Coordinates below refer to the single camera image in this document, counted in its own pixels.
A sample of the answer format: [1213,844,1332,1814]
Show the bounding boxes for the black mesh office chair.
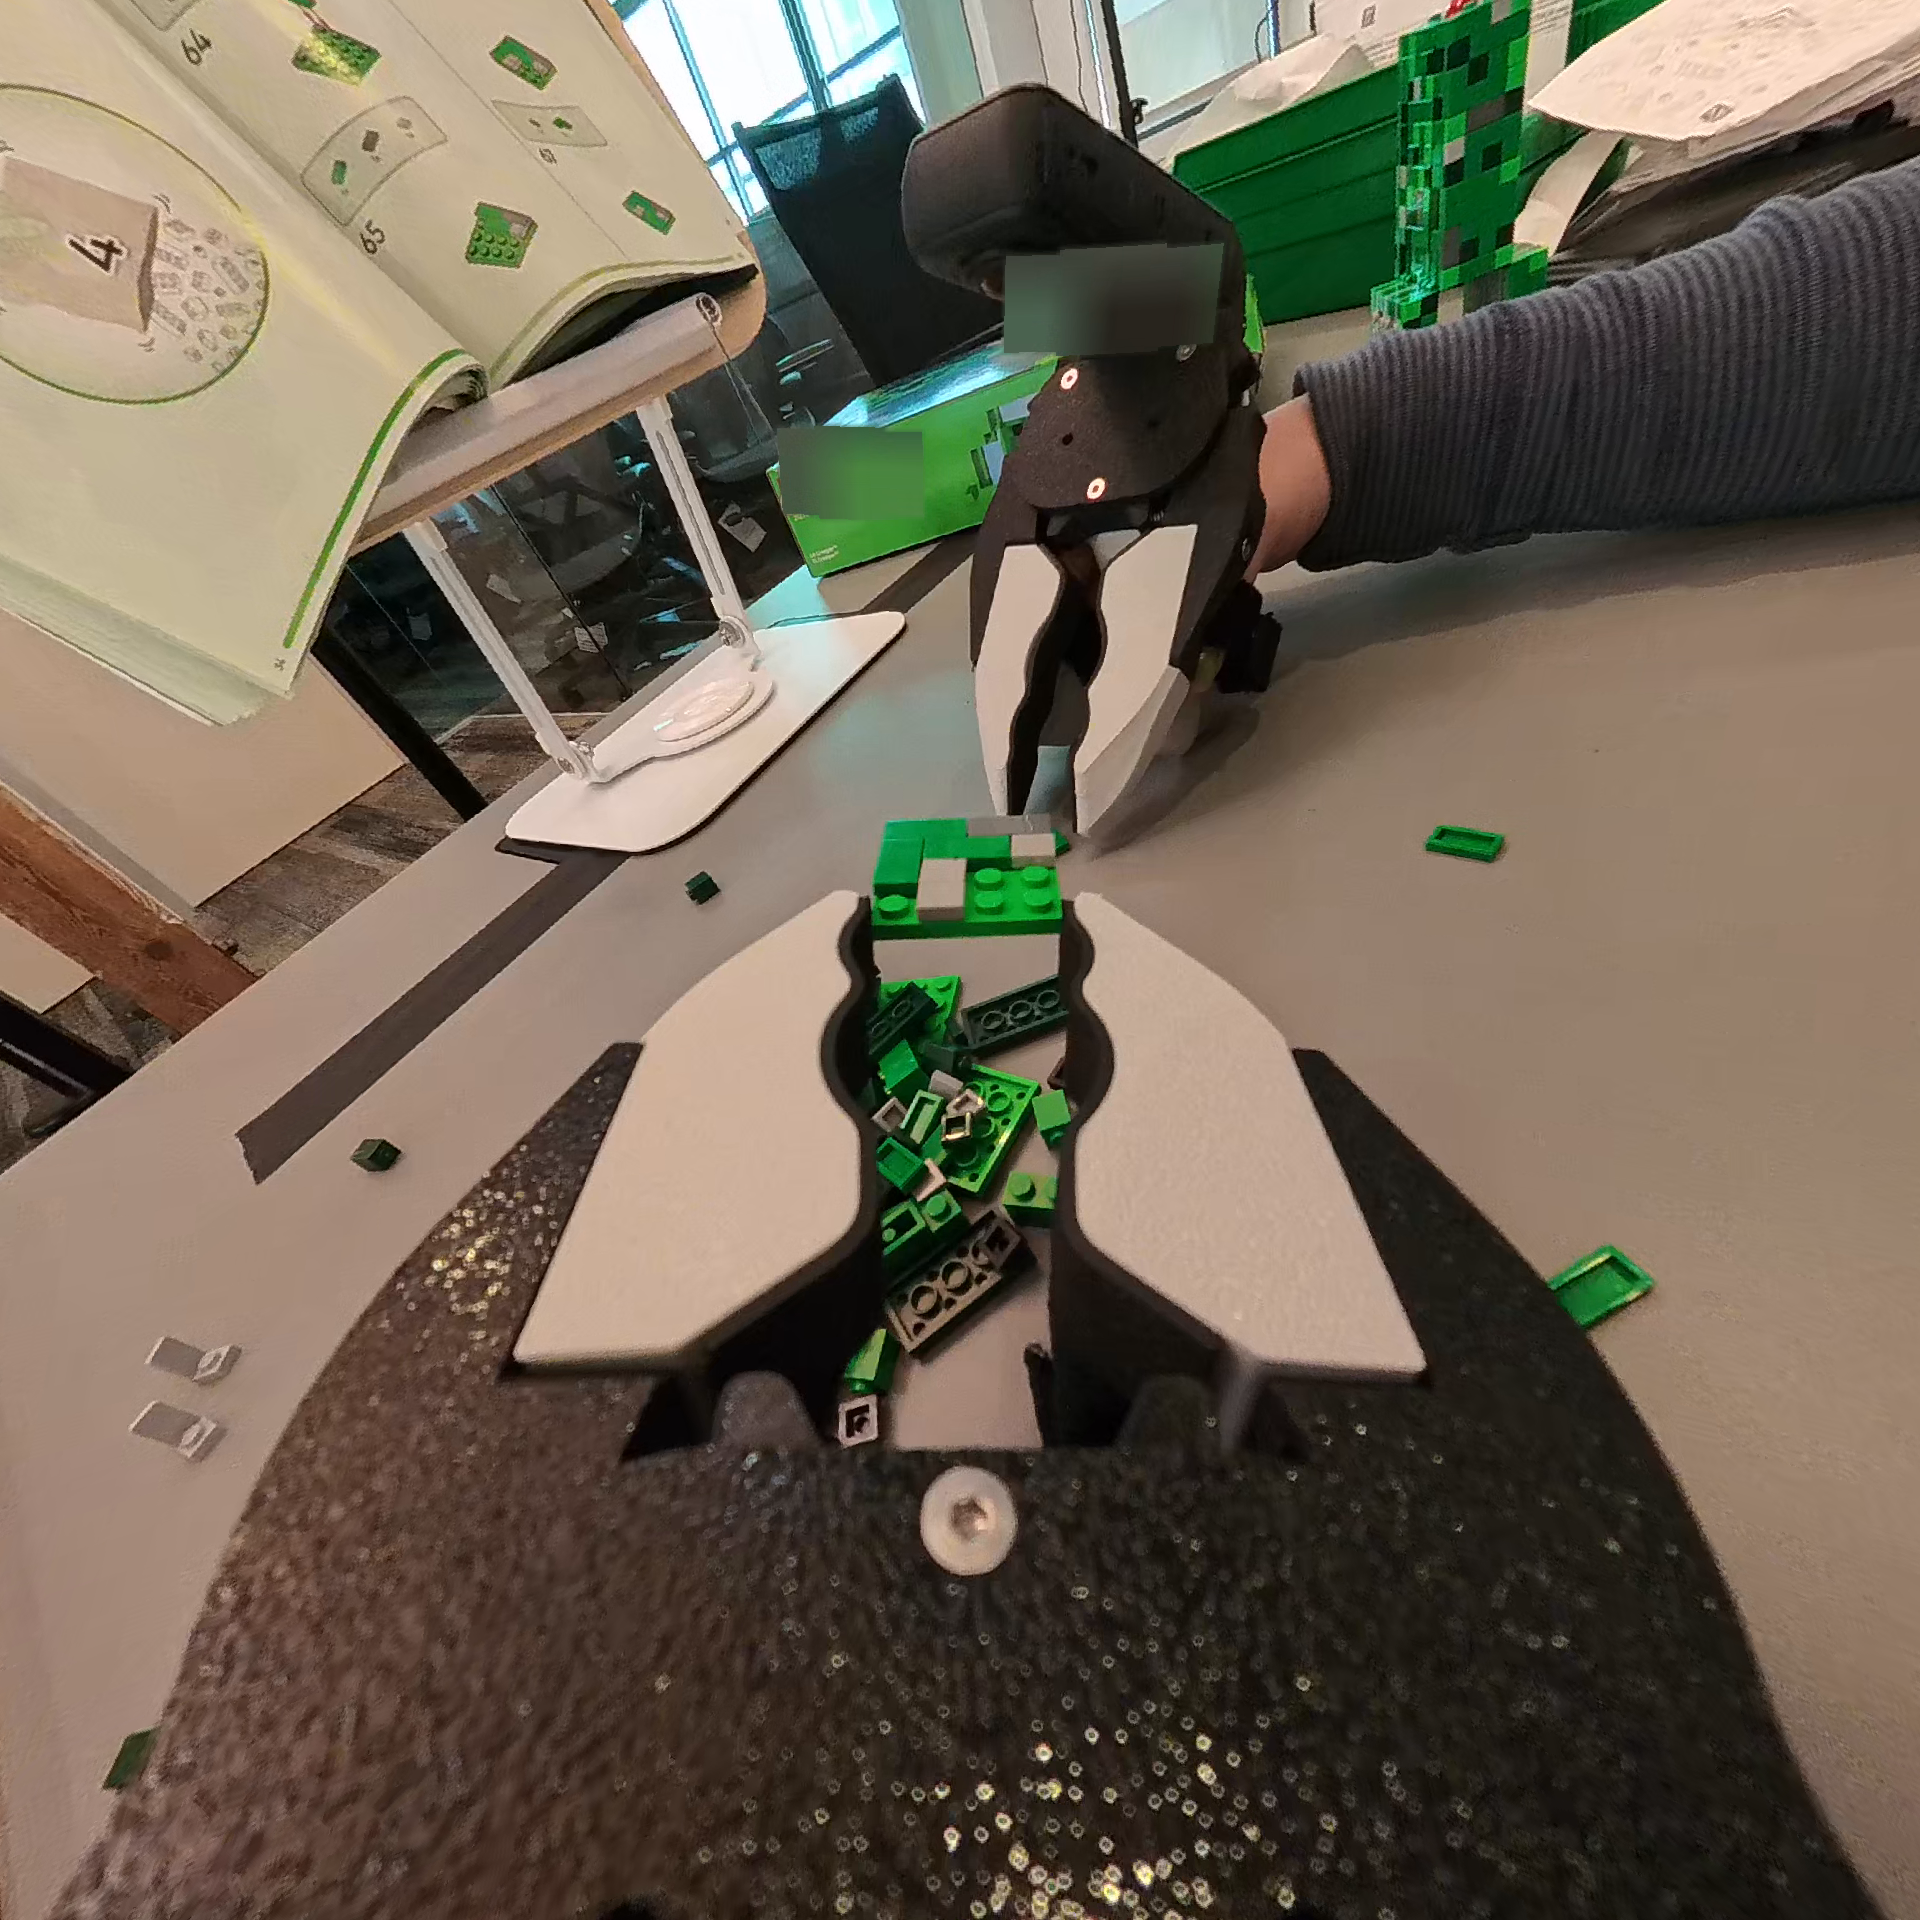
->
[732,71,1000,388]

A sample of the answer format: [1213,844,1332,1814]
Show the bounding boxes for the white book stand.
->
[357,285,912,857]

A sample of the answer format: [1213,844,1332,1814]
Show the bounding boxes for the black tape strip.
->
[237,844,620,1187]

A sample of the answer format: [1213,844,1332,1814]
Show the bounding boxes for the person's right hand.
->
[1241,392,1337,584]

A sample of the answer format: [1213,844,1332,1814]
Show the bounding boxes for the white paper sheets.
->
[1516,0,1920,147]

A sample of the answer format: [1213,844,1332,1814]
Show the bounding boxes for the pile of lego bricks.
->
[836,971,1086,1448]

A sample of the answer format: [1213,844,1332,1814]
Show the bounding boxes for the lego instruction booklet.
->
[0,0,770,732]

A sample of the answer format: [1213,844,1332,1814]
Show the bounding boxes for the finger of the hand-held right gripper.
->
[1068,519,1205,839]
[976,540,1089,823]

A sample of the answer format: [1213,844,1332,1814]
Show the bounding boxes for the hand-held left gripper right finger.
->
[1045,891,1427,1383]

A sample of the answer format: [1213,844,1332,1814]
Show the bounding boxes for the green plastic trays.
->
[1168,59,1444,325]

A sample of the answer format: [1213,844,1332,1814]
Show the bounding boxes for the built green lego figure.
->
[1368,0,1579,329]

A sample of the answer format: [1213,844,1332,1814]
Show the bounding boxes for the green grey lego plate assembly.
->
[872,814,1077,942]

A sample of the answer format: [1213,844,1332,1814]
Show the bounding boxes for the person's right forearm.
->
[1290,158,1920,575]

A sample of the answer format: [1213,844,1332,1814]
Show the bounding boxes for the green lego box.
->
[769,356,1065,580]

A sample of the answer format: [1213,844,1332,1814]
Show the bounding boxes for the white plastic bag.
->
[1168,27,1413,152]

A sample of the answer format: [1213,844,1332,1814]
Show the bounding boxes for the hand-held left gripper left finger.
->
[509,887,888,1374]

